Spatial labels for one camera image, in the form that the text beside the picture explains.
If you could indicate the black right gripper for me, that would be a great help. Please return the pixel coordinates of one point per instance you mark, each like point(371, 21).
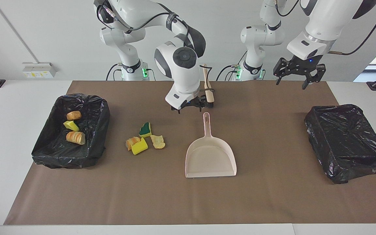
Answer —
point(194, 101)

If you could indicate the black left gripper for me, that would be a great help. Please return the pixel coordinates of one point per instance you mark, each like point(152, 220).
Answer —
point(300, 67)

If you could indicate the pale yellow foam piece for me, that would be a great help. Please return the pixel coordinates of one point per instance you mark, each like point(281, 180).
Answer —
point(158, 142)

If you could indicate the thick green yellow sponge scrap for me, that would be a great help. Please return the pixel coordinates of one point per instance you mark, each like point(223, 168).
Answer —
point(145, 130)

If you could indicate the pink plastic dustpan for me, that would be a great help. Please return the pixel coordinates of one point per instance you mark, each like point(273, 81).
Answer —
point(211, 156)

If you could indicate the yellow sponge block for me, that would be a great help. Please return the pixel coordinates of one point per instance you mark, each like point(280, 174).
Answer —
point(139, 147)

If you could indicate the orange crusty bread piece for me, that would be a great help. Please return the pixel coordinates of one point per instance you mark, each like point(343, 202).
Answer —
point(131, 142)

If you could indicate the brown bread roll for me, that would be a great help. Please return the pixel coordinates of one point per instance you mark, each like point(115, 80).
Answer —
point(73, 115)

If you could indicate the pale bread chunk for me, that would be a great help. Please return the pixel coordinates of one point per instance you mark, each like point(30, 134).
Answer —
point(75, 137)

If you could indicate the thin green yellow sponge scrap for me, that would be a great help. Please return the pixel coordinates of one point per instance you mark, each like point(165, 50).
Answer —
point(71, 125)

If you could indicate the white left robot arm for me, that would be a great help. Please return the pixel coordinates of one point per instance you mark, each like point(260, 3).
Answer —
point(321, 26)

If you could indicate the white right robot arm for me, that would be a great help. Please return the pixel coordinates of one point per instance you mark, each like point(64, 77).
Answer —
point(181, 75)

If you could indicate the black bag lined bin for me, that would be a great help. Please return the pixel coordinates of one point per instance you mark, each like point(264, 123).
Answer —
point(51, 147)
point(348, 143)

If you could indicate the brown paper table mat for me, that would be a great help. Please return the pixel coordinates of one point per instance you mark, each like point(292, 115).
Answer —
point(175, 202)

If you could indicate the white wall socket box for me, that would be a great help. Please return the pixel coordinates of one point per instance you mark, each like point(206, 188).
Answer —
point(39, 70)

